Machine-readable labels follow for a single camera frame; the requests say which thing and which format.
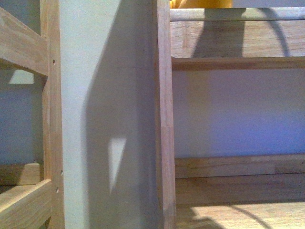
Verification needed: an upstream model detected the yellow plush duck toy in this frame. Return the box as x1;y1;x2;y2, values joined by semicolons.
169;0;233;9

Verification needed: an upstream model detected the wooden shelf right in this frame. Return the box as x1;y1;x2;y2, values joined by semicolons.
152;0;305;229

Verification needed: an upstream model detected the wooden shelf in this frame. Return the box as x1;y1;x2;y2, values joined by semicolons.
152;0;305;229
0;0;65;229

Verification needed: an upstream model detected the wooden shelf left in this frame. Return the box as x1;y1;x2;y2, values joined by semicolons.
0;0;65;229

